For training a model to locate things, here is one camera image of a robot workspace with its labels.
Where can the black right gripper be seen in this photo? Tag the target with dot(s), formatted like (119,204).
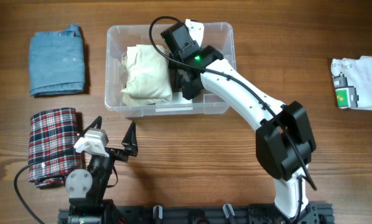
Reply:
(173,58)

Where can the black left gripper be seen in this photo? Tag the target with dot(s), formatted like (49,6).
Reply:
(129,142)

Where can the black cloth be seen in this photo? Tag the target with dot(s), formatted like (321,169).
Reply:
(189,81)

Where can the cream cloth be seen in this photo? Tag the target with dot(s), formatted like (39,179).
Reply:
(148,79)

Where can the red plaid cloth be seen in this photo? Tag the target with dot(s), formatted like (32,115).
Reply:
(52,136)

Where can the white printed t-shirt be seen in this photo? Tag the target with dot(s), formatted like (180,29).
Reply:
(352,80)

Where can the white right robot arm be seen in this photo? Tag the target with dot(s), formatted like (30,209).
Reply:
(284,138)

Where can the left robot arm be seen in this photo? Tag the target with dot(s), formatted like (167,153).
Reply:
(86,187)

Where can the folded blue denim cloth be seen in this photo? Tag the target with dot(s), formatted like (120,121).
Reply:
(56,62)

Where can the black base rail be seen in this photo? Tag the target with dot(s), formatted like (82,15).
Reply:
(253,213)

